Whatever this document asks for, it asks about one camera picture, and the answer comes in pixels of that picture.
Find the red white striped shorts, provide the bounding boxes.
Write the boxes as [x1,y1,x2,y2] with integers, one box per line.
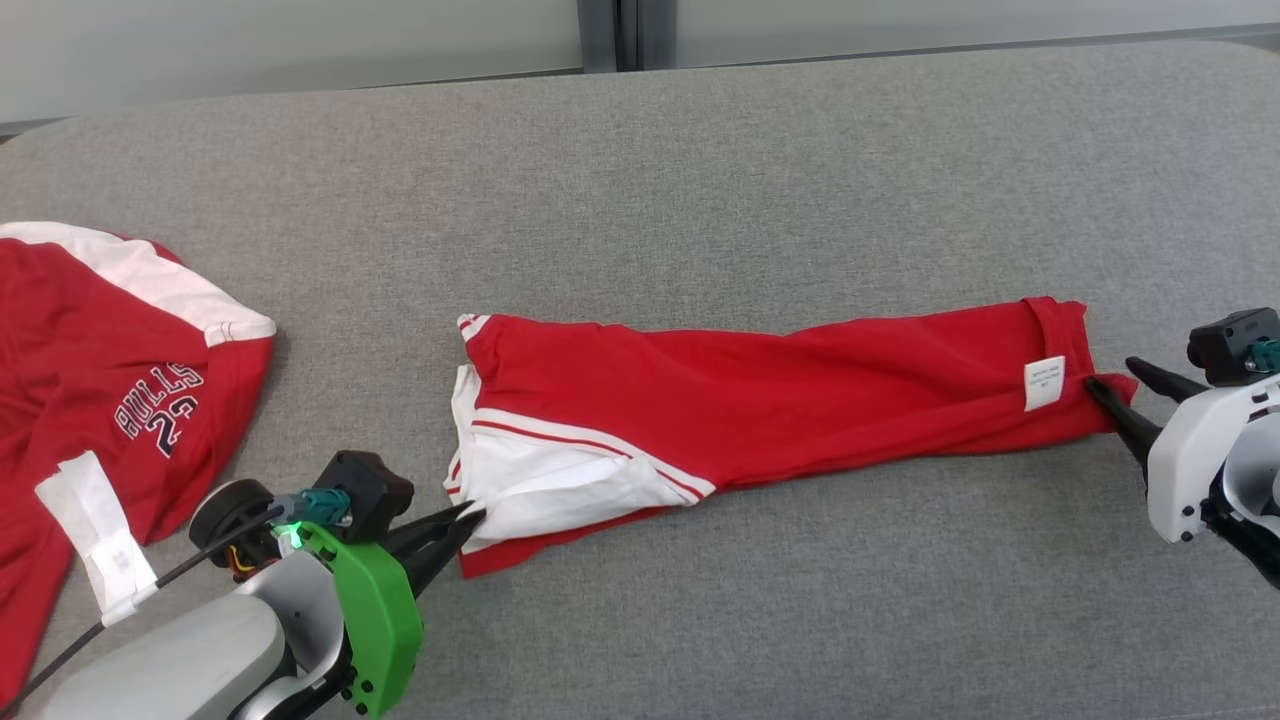
[444,296,1140,580]

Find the grey partition post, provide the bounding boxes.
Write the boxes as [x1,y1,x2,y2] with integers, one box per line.
[577,0,622,75]
[637,0,677,71]

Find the red Bulls print garment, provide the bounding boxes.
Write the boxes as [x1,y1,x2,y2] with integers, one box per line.
[0,221,278,703]

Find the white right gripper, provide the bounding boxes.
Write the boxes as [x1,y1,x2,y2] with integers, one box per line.
[1085,356,1261,546]

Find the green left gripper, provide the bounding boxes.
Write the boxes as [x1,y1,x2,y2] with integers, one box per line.
[298,503,488,719]

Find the grey fabric sofa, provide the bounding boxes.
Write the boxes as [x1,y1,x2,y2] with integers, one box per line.
[0,40,1280,720]

